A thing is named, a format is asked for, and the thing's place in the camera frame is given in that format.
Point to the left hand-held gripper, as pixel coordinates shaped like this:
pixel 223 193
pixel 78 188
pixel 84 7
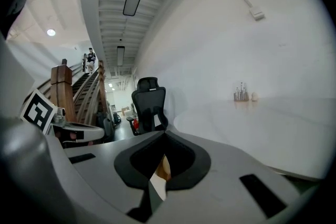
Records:
pixel 38 111

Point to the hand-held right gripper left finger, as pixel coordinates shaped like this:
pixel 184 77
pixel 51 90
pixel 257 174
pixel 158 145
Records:
pixel 105 173

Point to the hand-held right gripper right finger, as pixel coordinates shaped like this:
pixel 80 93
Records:
pixel 236 191

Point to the person's left hand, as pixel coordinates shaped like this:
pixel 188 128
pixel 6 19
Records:
pixel 72 136

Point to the black wheeled equipment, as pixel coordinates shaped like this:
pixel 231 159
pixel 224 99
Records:
pixel 116 118

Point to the cardboard box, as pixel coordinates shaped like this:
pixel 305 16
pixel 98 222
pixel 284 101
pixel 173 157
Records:
pixel 126 111

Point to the red and black device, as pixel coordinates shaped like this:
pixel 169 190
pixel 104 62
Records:
pixel 135 124

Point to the wooden staircase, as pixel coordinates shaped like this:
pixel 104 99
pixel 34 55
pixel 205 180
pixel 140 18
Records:
pixel 61 86

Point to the black office chair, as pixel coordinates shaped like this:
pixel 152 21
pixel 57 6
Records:
pixel 149 105

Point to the short ceiling light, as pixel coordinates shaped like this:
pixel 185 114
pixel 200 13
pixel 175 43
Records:
pixel 120 56

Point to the small beige egg-shaped ornament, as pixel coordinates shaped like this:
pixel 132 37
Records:
pixel 254 97

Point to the clear glass holder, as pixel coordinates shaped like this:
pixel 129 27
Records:
pixel 241 93

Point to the round ceiling light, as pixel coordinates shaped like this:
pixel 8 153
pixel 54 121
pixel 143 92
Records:
pixel 51 32

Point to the person's black clothing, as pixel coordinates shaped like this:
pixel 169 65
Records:
pixel 15 8

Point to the white wall junction box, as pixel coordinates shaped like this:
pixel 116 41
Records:
pixel 257 13

